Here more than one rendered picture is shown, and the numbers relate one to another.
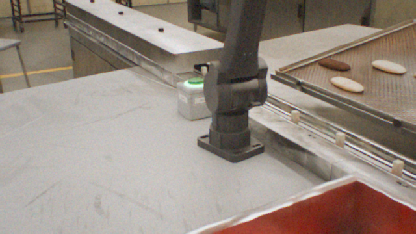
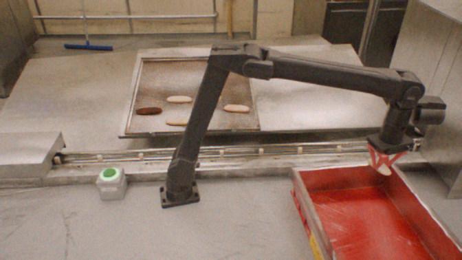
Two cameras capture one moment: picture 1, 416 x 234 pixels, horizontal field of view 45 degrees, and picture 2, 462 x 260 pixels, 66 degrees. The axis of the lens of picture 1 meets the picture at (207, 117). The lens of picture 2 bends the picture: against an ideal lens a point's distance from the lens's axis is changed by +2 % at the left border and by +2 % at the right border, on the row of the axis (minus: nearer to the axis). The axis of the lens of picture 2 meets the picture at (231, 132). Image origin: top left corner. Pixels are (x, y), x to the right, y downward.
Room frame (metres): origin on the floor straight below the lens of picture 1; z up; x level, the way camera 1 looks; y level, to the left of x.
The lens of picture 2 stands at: (0.46, 0.62, 1.61)
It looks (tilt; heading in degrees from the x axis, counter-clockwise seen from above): 34 degrees down; 294
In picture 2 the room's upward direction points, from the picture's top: straight up
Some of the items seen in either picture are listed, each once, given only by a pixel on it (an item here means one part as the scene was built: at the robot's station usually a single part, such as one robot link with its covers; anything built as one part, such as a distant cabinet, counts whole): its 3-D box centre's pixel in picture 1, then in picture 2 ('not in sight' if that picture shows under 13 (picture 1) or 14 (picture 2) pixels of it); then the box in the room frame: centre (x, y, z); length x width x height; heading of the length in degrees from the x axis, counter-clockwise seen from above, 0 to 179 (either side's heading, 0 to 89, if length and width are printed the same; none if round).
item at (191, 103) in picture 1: (197, 105); (113, 186); (1.14, 0.02, 0.84); 0.08 x 0.08 x 0.11; 28
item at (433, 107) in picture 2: not in sight; (418, 101); (0.35, -0.27, 1.18); 0.11 x 0.09 x 0.12; 21
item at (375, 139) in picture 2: not in sight; (392, 133); (0.38, -0.25, 1.09); 0.10 x 0.07 x 0.07; 44
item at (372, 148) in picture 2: not in sight; (383, 154); (0.39, -0.25, 1.02); 0.07 x 0.07 x 0.09; 44
